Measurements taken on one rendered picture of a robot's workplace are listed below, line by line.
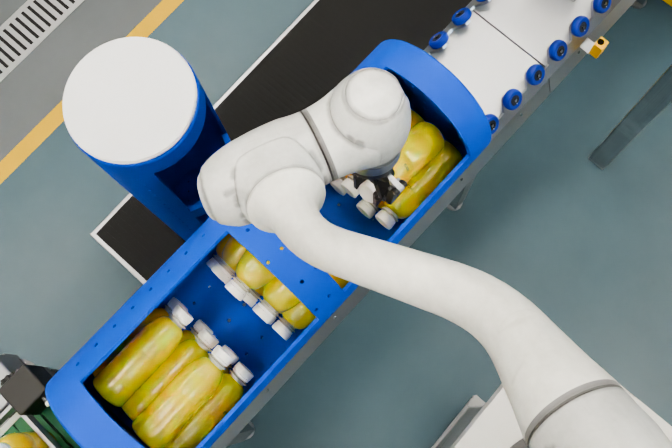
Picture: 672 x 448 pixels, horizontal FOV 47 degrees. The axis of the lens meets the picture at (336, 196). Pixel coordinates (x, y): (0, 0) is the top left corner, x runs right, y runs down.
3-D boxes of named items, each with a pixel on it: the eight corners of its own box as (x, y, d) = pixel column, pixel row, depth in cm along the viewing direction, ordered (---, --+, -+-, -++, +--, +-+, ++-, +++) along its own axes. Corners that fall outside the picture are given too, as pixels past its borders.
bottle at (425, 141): (425, 154, 150) (368, 207, 140) (409, 122, 148) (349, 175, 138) (452, 148, 145) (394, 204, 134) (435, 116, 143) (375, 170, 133)
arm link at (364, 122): (387, 87, 109) (303, 127, 108) (390, 38, 94) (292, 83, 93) (422, 153, 107) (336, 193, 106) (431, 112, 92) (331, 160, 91)
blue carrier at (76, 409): (485, 163, 160) (502, 108, 132) (182, 493, 146) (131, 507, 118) (382, 81, 167) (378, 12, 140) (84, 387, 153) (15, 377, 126)
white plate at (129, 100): (58, 167, 155) (61, 168, 156) (196, 158, 154) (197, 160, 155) (64, 40, 162) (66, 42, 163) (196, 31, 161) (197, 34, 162)
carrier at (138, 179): (168, 251, 240) (259, 246, 240) (59, 170, 156) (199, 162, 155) (168, 164, 248) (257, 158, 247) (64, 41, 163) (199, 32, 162)
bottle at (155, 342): (89, 388, 132) (167, 307, 135) (90, 377, 139) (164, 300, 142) (120, 414, 134) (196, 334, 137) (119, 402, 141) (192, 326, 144)
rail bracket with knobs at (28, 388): (73, 395, 157) (53, 395, 147) (47, 423, 156) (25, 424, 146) (41, 361, 159) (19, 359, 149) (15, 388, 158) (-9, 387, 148)
